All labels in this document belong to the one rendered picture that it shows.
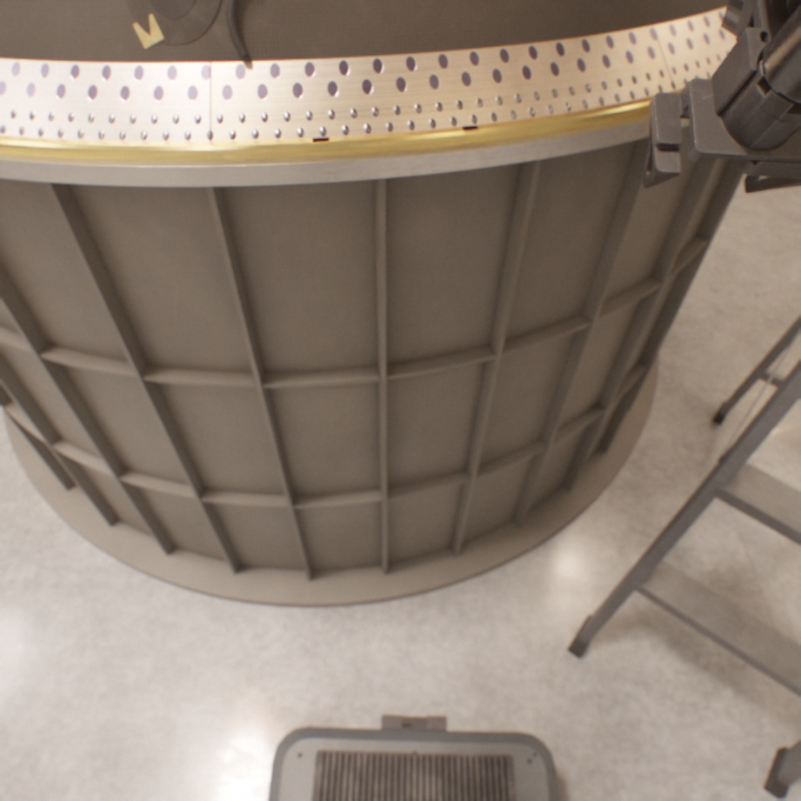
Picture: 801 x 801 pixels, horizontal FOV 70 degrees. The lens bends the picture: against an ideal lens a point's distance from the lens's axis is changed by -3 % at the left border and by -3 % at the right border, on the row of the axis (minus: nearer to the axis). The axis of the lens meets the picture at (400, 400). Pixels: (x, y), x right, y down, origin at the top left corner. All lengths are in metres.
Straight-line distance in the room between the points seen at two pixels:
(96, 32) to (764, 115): 0.65
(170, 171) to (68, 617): 1.29
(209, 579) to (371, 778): 0.68
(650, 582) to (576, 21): 1.04
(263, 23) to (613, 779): 1.51
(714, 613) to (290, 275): 1.07
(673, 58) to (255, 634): 1.43
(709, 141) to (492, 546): 1.28
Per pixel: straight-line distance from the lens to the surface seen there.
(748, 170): 0.56
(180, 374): 1.00
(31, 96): 0.82
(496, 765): 1.25
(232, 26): 0.73
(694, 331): 2.43
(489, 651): 1.57
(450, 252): 0.84
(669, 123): 0.55
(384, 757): 1.24
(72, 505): 1.90
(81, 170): 0.76
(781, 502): 1.21
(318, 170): 0.69
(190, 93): 0.74
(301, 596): 1.58
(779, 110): 0.51
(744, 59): 0.52
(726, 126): 0.54
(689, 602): 1.40
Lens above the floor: 1.49
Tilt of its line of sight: 51 degrees down
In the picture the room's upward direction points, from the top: 1 degrees clockwise
